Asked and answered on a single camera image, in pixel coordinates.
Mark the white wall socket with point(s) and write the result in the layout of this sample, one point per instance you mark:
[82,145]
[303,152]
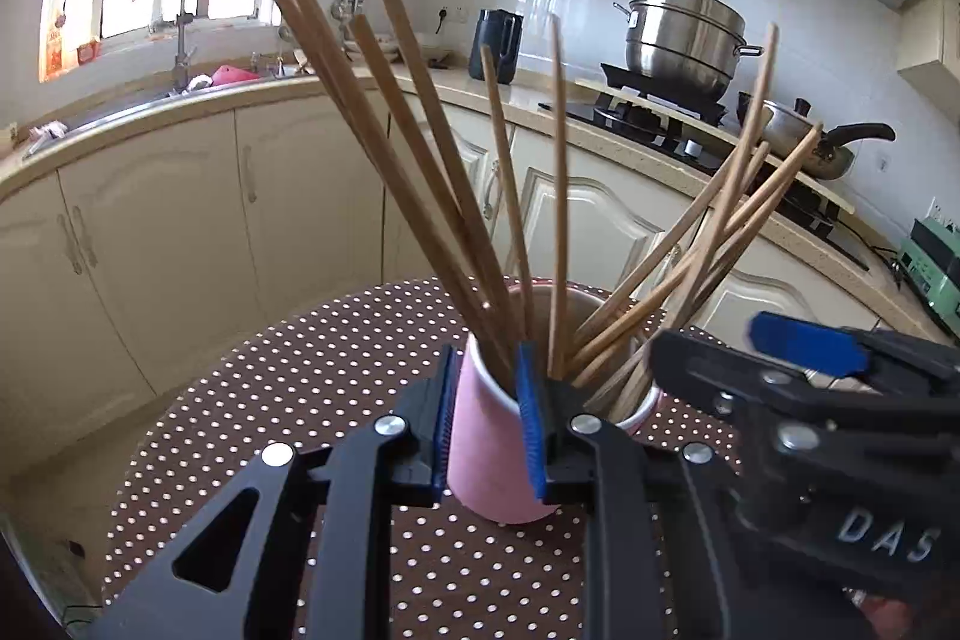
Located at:
[934,209]

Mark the small orange container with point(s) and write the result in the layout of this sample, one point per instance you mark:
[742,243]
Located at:
[88,51]

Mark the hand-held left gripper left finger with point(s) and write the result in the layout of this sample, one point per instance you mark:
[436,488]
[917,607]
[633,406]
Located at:
[442,422]

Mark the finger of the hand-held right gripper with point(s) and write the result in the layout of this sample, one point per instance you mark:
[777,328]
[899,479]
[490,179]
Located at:
[697,362]
[806,340]

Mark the beige stone countertop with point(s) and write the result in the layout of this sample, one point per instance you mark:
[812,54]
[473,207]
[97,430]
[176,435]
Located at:
[480,89]

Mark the wall socket with plug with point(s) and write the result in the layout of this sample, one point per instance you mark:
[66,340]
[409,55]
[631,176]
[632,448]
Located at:
[450,19]

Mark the pink cup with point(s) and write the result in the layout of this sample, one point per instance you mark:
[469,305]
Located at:
[487,460]

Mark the brown polka dot tablecloth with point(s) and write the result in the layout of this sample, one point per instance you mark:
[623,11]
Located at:
[300,385]

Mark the cream base cabinets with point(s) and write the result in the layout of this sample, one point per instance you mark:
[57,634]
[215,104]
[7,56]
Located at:
[150,235]

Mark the orange packet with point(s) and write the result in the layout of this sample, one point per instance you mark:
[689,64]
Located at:
[54,48]

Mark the black electric kettle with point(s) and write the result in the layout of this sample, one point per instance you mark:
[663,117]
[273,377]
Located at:
[491,48]

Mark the steel sink faucet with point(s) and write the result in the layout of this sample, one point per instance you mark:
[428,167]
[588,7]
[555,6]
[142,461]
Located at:
[180,55]

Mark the steel kitchen sink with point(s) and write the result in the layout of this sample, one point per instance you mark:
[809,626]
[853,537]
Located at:
[112,115]

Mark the red dish in sink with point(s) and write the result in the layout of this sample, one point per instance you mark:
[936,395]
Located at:
[234,75]

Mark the crumpled dish rag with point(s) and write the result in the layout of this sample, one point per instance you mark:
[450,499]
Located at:
[46,139]

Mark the steel steamer pot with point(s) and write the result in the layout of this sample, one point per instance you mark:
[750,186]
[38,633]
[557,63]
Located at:
[682,48]

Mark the light wooden board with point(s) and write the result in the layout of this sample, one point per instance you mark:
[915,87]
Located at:
[829,194]

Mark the cream lattice door cabinet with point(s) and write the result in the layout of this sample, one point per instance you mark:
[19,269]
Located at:
[937,48]

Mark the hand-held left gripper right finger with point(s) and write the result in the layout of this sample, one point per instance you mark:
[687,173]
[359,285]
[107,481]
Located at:
[531,430]

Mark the black gas stove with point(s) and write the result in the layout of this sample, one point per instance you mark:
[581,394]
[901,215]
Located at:
[637,119]

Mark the bunch of wooden chopsticks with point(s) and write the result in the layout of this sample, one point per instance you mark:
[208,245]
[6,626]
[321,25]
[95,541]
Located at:
[559,197]

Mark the green electronic device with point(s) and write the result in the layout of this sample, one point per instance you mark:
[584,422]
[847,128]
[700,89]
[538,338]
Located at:
[930,269]

